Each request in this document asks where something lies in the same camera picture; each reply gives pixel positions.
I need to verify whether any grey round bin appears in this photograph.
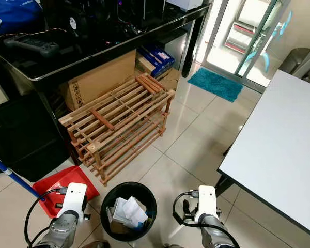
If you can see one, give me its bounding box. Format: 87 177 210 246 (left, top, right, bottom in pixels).
277 47 310 74

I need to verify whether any white crumpled paper trash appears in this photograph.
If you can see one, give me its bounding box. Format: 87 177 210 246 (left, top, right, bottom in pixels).
110 196 148 229

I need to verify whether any large brown cardboard box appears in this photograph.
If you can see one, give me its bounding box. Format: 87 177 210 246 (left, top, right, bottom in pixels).
60 50 138 111

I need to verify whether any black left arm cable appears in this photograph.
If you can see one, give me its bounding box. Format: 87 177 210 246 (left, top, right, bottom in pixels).
24 188 71 246

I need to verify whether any black glass desk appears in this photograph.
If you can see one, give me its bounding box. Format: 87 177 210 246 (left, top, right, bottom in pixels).
0 0 212 167

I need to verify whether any black cabinet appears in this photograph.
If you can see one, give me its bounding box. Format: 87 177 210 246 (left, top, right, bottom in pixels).
0 92 73 182

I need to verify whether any white box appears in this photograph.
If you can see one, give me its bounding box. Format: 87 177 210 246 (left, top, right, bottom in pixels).
165 0 204 12

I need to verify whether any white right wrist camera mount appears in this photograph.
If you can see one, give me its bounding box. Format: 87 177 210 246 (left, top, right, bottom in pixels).
196 185 219 224

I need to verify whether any black handheld controller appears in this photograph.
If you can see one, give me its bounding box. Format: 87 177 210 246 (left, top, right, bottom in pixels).
2 37 60 59

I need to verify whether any black round rubbish bin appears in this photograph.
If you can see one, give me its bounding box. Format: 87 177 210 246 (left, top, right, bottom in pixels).
100 181 158 243

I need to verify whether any small brown cardboard box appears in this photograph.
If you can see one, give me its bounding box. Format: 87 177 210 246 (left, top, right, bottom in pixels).
135 55 180 91

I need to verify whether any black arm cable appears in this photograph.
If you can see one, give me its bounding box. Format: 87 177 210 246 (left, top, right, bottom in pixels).
172 191 242 248
24 188 71 246

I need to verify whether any white table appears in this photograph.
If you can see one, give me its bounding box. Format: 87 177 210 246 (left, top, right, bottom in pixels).
216 69 310 242

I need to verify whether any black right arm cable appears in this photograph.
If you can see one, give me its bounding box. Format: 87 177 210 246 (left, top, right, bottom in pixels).
172 191 242 248

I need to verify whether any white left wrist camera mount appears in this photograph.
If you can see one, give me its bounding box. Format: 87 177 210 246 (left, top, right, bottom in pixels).
63 182 88 223

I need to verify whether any wooden slatted shoe rack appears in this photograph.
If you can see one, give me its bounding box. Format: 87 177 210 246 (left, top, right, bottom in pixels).
58 72 176 187

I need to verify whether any black fan with white sticker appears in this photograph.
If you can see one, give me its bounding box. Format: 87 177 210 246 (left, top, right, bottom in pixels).
61 11 88 37

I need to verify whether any blue printed box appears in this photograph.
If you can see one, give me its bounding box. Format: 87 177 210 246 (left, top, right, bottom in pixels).
137 43 176 79

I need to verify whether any blue bag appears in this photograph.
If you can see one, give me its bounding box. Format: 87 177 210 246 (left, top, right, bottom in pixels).
0 0 43 35

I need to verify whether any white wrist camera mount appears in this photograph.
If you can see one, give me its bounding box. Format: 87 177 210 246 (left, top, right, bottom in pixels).
196 185 219 224
63 182 88 223

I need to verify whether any red plastic dustpan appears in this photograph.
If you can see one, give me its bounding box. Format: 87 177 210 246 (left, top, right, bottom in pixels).
32 165 100 219

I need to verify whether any teal floor mat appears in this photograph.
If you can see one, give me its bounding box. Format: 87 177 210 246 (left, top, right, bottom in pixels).
187 67 245 103

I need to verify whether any sliding glass door frame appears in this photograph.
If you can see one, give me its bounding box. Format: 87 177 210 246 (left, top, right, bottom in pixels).
194 0 296 94

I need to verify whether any blue broom handle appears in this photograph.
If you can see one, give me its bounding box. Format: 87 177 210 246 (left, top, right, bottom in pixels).
0 153 45 203

